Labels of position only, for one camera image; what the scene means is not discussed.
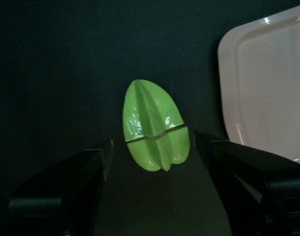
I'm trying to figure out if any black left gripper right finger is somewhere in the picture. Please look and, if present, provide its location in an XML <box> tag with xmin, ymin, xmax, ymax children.
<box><xmin>194</xmin><ymin>130</ymin><xmax>300</xmax><ymax>236</ymax></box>

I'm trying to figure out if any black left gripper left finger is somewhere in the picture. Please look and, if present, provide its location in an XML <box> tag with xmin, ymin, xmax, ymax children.
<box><xmin>5</xmin><ymin>138</ymin><xmax>115</xmax><ymax>236</ymax></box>

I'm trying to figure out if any green starfruit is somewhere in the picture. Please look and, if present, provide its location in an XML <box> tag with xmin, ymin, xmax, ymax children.
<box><xmin>120</xmin><ymin>78</ymin><xmax>191</xmax><ymax>172</ymax></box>

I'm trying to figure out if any pink plastic tray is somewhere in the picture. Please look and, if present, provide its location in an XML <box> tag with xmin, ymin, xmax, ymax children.
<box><xmin>215</xmin><ymin>3</ymin><xmax>300</xmax><ymax>168</ymax></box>

